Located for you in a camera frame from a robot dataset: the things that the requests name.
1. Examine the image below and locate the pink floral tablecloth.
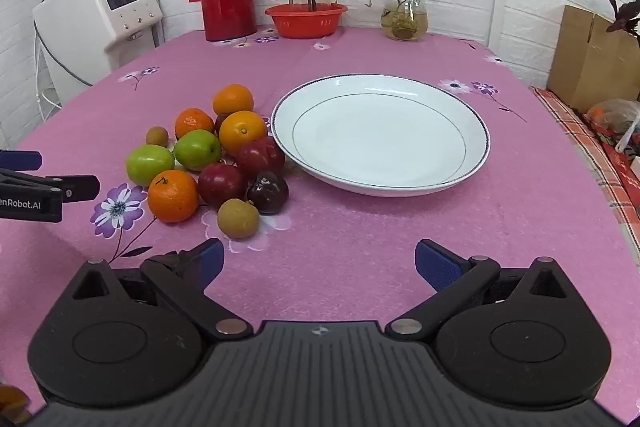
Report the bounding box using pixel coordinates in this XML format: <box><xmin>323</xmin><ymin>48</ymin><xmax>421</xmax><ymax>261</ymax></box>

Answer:
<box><xmin>0</xmin><ymin>27</ymin><xmax>640</xmax><ymax>427</ymax></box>

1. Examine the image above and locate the white appliance with screen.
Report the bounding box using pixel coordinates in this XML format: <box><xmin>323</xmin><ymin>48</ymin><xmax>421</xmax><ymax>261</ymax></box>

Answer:
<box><xmin>32</xmin><ymin>0</ymin><xmax>164</xmax><ymax>104</ymax></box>

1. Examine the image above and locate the plaid cloth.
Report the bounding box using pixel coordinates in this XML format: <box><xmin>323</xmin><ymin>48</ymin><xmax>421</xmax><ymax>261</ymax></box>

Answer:
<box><xmin>530</xmin><ymin>86</ymin><xmax>640</xmax><ymax>260</ymax></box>

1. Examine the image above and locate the green jujube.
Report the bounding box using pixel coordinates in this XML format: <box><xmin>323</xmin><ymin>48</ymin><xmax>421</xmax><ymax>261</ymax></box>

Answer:
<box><xmin>125</xmin><ymin>144</ymin><xmax>176</xmax><ymax>188</ymax></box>
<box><xmin>173</xmin><ymin>129</ymin><xmax>222</xmax><ymax>172</ymax></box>

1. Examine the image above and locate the cardboard box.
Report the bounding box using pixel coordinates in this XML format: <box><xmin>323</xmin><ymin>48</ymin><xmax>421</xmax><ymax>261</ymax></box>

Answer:
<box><xmin>546</xmin><ymin>4</ymin><xmax>640</xmax><ymax>114</ymax></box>

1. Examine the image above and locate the clear plastic bag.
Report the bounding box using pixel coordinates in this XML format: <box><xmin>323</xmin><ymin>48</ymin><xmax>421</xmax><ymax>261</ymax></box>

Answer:
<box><xmin>584</xmin><ymin>98</ymin><xmax>640</xmax><ymax>154</ymax></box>

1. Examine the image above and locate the mandarin orange with stem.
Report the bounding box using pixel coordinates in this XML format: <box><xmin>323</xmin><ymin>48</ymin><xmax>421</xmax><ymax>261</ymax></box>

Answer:
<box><xmin>147</xmin><ymin>170</ymin><xmax>200</xmax><ymax>224</ymax></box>

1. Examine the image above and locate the white plate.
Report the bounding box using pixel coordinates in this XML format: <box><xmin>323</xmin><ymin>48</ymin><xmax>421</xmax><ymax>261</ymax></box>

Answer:
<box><xmin>270</xmin><ymin>74</ymin><xmax>491</xmax><ymax>198</ymax></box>

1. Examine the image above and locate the white appliance cable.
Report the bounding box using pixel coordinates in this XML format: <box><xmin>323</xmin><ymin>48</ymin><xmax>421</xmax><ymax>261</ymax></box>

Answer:
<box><xmin>34</xmin><ymin>19</ymin><xmax>95</xmax><ymax>110</ymax></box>

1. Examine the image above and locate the glass vase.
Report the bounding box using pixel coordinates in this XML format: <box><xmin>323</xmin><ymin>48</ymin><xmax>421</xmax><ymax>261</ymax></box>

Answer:
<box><xmin>380</xmin><ymin>0</ymin><xmax>430</xmax><ymax>42</ymax></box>

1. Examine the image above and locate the dark purple plum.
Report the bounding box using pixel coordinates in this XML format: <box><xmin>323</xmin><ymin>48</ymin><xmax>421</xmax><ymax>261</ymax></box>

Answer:
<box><xmin>246</xmin><ymin>171</ymin><xmax>290</xmax><ymax>215</ymax></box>

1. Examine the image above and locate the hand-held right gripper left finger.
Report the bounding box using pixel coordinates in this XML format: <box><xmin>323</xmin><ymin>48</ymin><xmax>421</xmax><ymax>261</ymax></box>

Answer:
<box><xmin>70</xmin><ymin>237</ymin><xmax>253</xmax><ymax>341</ymax></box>

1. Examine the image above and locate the red packet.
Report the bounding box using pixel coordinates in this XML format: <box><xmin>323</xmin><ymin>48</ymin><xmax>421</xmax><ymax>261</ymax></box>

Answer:
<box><xmin>600</xmin><ymin>141</ymin><xmax>640</xmax><ymax>210</ymax></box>

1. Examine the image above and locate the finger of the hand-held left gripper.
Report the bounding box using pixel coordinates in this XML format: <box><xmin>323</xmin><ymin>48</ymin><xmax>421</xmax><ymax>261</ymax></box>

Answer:
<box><xmin>0</xmin><ymin>169</ymin><xmax>101</xmax><ymax>203</ymax></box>
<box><xmin>0</xmin><ymin>150</ymin><xmax>44</xmax><ymax>172</ymax></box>

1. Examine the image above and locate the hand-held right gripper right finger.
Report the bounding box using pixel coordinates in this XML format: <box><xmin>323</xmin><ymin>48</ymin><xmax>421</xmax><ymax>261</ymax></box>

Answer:
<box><xmin>385</xmin><ymin>238</ymin><xmax>572</xmax><ymax>341</ymax></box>

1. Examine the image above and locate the purple leaf plant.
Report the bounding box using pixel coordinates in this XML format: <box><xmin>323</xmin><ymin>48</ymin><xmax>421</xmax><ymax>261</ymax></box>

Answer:
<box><xmin>596</xmin><ymin>0</ymin><xmax>640</xmax><ymax>48</ymax></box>

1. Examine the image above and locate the red plastic basket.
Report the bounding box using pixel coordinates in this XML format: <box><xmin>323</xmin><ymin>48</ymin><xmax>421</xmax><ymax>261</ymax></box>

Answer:
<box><xmin>264</xmin><ymin>3</ymin><xmax>349</xmax><ymax>40</ymax></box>

